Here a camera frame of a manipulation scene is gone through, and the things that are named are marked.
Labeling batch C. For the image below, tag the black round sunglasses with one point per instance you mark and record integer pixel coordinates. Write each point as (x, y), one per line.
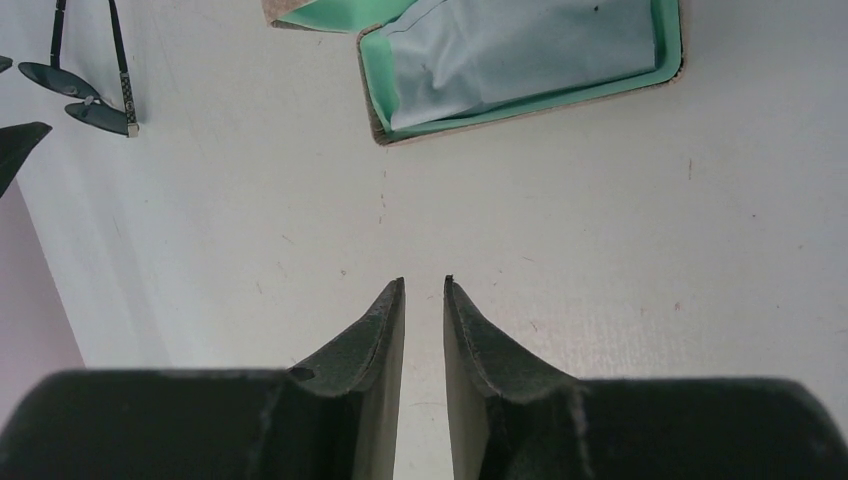
(92, 109)

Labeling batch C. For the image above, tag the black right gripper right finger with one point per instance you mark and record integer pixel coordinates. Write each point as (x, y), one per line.
(514, 416)

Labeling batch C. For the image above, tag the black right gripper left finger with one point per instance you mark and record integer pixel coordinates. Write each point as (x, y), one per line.
(333, 415)

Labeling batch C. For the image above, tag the light blue cleaning cloth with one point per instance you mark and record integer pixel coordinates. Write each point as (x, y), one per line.
(457, 57)

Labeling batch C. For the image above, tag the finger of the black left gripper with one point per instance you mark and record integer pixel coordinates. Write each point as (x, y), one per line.
(17, 142)

